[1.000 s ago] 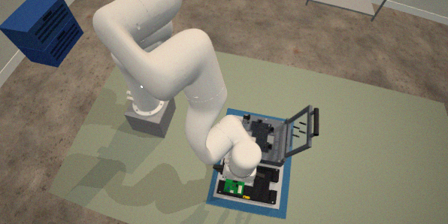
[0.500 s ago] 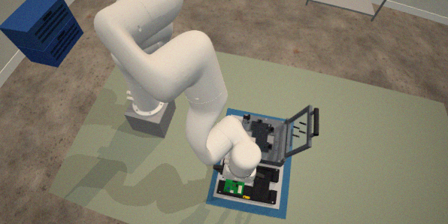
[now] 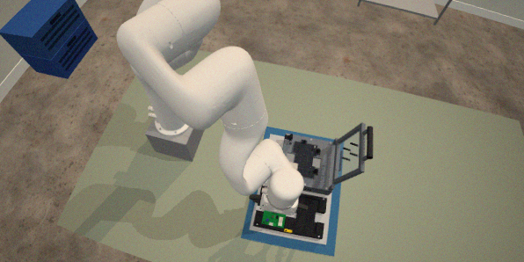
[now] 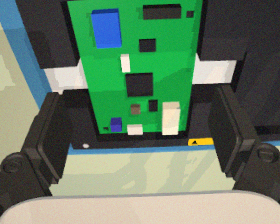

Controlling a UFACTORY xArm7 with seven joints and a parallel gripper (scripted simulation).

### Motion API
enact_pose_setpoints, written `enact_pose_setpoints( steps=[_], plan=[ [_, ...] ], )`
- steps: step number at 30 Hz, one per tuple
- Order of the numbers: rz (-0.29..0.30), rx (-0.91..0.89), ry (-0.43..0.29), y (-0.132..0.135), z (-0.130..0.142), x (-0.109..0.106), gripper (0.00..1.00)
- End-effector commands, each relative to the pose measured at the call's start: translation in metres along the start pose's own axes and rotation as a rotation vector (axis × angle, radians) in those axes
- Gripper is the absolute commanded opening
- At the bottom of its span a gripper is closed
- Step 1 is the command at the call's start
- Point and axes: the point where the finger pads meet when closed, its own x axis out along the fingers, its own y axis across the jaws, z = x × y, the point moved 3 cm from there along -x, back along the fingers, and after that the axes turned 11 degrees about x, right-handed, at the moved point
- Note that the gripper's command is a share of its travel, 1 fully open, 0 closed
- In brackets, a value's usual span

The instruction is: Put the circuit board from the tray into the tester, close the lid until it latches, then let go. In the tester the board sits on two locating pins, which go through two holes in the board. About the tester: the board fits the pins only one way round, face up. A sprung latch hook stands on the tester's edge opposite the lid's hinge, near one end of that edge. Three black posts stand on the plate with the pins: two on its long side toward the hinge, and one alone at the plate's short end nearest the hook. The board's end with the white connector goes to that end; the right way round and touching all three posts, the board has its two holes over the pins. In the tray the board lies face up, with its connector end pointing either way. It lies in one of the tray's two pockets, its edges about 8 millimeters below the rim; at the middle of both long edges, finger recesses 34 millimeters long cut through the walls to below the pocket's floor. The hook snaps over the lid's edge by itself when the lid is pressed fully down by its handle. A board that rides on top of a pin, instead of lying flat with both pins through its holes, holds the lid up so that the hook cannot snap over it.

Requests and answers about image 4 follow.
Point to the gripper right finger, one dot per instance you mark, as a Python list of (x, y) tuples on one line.
[(254, 165)]

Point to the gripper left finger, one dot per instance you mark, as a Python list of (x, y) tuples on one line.
[(42, 157)]

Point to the green circuit board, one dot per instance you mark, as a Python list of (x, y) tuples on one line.
[(138, 58)]

